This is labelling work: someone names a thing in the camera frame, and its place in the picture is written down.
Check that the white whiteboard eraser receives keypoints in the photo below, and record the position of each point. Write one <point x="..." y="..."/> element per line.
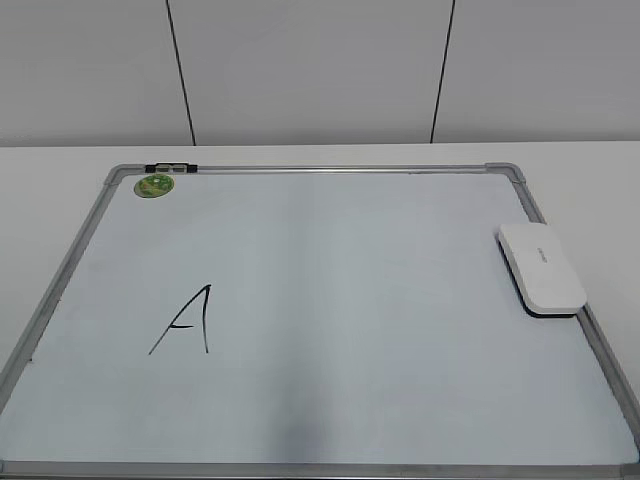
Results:
<point x="545" y="279"/>

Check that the round green magnet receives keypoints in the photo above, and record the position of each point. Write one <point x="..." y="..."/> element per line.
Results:
<point x="154" y="186"/>

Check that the black silver hanging clip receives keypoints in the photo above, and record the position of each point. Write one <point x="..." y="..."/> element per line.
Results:
<point x="173" y="168"/>

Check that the aluminium framed whiteboard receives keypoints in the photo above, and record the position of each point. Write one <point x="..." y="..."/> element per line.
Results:
<point x="309" y="323"/>

